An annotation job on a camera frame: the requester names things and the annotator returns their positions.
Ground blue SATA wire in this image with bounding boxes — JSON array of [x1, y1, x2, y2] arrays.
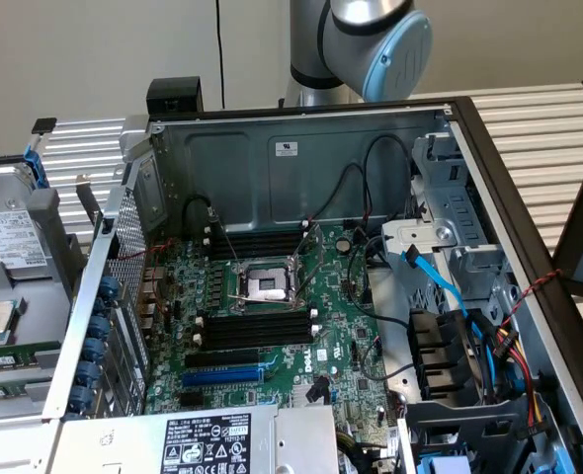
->
[[399, 245, 501, 357]]

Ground open metal PC case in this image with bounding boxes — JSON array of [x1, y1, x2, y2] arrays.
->
[[42, 96, 583, 474]]

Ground black plastic drive frame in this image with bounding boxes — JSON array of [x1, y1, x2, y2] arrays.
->
[[398, 398, 542, 474]]

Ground black box behind case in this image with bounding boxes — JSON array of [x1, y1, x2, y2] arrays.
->
[[145, 76, 205, 117]]

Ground long black expansion slot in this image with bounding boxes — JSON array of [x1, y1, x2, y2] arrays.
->
[[183, 348, 262, 369]]

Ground black wire across motherboard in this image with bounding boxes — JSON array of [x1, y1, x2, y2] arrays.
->
[[346, 235, 412, 331]]

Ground black RAM slot white clips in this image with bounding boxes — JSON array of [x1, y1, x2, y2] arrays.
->
[[195, 308, 320, 328], [203, 224, 308, 242], [192, 325, 321, 346], [203, 239, 307, 255]]

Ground thin black wall cable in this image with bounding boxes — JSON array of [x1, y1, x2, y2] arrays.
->
[[214, 0, 225, 112]]

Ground blue expansion slot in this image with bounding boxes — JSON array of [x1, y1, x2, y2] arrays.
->
[[181, 364, 265, 389]]

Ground silver power supply with label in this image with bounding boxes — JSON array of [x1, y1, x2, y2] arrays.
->
[[43, 402, 342, 474]]

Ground silver disk bay cage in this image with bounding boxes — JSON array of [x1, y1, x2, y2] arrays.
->
[[378, 132, 520, 325]]

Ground short red black twisted wire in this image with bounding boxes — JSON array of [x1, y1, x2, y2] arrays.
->
[[117, 238, 180, 262]]

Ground thin metal locking lever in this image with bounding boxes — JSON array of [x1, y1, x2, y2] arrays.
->
[[225, 293, 300, 303], [209, 209, 246, 273]]

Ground CPU socket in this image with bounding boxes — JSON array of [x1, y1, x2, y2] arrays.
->
[[232, 259, 303, 306]]

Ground green Dell motherboard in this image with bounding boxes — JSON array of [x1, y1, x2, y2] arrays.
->
[[145, 221, 402, 445]]

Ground silver socket cover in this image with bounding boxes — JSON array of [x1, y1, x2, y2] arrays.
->
[[291, 221, 325, 297]]

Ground red yellow black wire bundle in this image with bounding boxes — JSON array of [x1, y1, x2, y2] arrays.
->
[[491, 318, 550, 434]]

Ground tall black wire loop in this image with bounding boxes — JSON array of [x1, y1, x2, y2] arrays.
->
[[362, 134, 415, 221]]

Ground black wire beside RAM slots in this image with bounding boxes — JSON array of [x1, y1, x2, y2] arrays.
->
[[181, 194, 219, 229]]

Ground silver hard disk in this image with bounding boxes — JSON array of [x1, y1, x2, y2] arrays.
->
[[0, 162, 51, 283]]

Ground black plug on motherboard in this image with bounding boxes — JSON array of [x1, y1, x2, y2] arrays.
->
[[304, 376, 331, 405]]

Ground small black wire loop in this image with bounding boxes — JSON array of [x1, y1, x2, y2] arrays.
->
[[308, 162, 368, 221]]

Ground black fan shroud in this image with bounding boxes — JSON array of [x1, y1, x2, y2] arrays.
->
[[406, 307, 486, 402]]

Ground black framed side panel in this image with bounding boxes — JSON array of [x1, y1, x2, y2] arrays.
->
[[550, 125, 583, 300]]

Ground blue disk rail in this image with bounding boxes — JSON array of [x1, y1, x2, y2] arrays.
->
[[22, 142, 51, 192]]

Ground expansion card metal bracket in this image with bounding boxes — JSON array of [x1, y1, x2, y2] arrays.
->
[[74, 172, 104, 233]]

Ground long red black twisted wire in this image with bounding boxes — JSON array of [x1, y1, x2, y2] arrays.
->
[[514, 268, 565, 320]]

